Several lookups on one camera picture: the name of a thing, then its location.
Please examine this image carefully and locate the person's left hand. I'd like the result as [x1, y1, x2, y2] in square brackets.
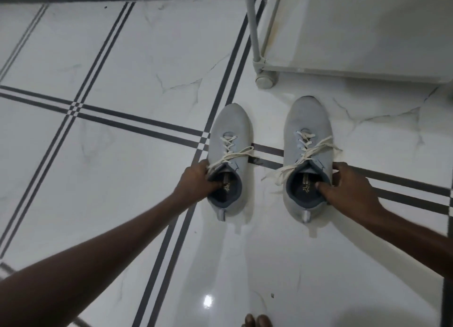
[173, 159, 224, 212]

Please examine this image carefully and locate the person's right hand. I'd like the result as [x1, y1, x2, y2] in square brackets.
[315, 161, 385, 225]

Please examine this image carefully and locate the light grey lace-up sneaker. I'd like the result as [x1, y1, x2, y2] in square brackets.
[261, 96, 343, 224]
[205, 103, 256, 222]

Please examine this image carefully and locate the person's right forearm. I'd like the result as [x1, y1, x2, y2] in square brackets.
[368, 208, 453, 282]

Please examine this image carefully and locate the person's left forearm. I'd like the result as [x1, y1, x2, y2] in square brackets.
[0, 193, 193, 327]

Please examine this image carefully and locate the person's bare foot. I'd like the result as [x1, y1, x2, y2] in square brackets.
[241, 313, 273, 327]

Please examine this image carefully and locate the white wheeled shoe rack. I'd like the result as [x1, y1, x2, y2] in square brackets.
[242, 0, 453, 90]

